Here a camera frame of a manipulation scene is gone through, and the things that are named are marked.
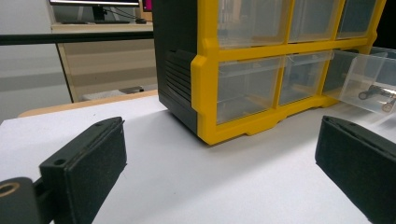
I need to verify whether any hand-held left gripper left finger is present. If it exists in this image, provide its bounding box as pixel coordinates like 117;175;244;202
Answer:
38;116;128;224

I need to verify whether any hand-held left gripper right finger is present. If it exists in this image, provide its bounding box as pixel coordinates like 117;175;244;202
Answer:
314;115;396;224

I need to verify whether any clear plastic storage drawer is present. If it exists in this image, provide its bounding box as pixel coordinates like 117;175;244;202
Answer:
322;46;396;115

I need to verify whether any yellow black organizer cabinet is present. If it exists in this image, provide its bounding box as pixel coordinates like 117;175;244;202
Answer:
151;0;388;147

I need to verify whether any light wooden board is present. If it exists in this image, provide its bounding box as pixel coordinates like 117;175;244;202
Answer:
18;89;160;119

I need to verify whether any light wooden desk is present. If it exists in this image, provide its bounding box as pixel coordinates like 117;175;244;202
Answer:
50;21;159;104

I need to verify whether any group of clear drawers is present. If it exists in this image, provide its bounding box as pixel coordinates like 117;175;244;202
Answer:
217;0;379;125

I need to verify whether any black keyboard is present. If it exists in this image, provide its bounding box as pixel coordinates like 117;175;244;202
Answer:
60;20;133;25

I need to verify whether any computer monitor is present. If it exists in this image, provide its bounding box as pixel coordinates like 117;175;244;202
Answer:
49;0;141;22

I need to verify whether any black horizontal frame bar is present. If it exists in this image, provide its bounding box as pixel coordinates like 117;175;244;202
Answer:
0;30;155;47

